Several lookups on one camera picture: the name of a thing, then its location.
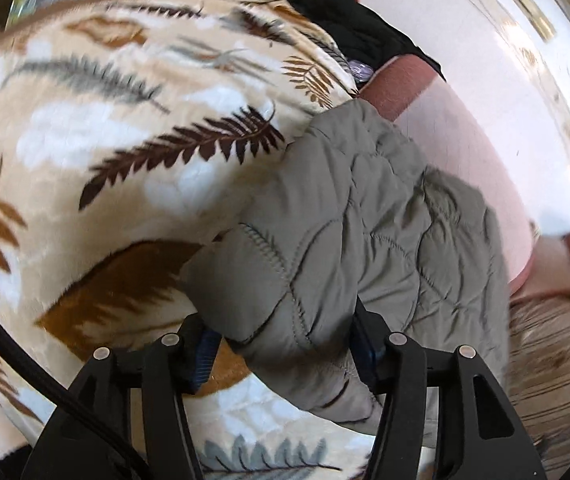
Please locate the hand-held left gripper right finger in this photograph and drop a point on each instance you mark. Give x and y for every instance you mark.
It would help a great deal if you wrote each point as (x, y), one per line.
(367, 350)

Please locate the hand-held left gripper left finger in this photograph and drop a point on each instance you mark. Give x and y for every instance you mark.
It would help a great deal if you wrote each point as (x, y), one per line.
(205, 360)

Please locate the grey puffer jacket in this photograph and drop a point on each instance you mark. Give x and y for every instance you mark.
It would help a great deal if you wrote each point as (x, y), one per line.
(365, 210)

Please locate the beige quilted striped cushion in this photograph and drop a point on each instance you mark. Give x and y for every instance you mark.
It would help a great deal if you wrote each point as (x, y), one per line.
(550, 375)

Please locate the plain beige cushion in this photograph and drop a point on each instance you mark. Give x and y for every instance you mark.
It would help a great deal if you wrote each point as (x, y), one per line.
(545, 270)

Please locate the pink quilted sofa bolster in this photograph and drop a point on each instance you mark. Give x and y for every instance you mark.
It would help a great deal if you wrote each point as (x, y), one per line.
(465, 135)

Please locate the clear purple plastic bag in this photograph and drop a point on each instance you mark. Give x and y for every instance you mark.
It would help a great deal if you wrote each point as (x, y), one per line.
(360, 70)

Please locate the black garment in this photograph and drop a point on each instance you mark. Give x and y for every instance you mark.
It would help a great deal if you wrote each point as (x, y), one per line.
(360, 25)

